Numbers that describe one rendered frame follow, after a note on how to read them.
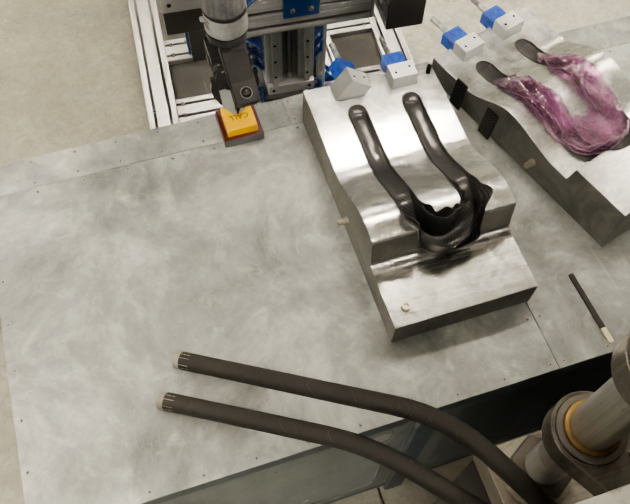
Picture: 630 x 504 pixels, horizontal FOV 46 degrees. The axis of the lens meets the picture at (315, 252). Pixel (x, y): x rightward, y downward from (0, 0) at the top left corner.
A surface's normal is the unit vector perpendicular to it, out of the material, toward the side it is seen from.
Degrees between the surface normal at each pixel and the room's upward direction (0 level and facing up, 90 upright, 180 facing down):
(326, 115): 0
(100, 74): 0
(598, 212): 90
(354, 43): 0
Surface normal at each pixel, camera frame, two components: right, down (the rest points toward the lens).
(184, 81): 0.02, -0.48
